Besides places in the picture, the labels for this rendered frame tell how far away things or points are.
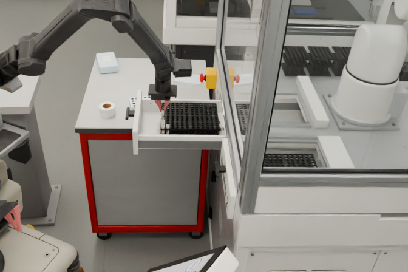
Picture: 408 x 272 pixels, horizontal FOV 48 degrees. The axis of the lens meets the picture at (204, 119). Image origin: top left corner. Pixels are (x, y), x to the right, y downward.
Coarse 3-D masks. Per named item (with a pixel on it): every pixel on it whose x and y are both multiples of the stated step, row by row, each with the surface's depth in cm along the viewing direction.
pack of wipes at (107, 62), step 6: (96, 54) 234; (102, 54) 234; (108, 54) 234; (114, 54) 235; (102, 60) 228; (108, 60) 228; (114, 60) 229; (102, 66) 224; (108, 66) 225; (114, 66) 225; (102, 72) 225; (108, 72) 226
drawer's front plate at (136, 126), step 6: (138, 90) 184; (138, 96) 181; (138, 102) 177; (138, 108) 174; (138, 114) 171; (138, 120) 169; (138, 126) 169; (132, 132) 162; (138, 132) 169; (138, 150) 171
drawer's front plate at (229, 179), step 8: (224, 144) 159; (224, 152) 156; (224, 160) 156; (232, 176) 146; (224, 184) 155; (232, 184) 143; (224, 192) 154; (232, 192) 140; (232, 200) 140; (232, 208) 142; (232, 216) 144
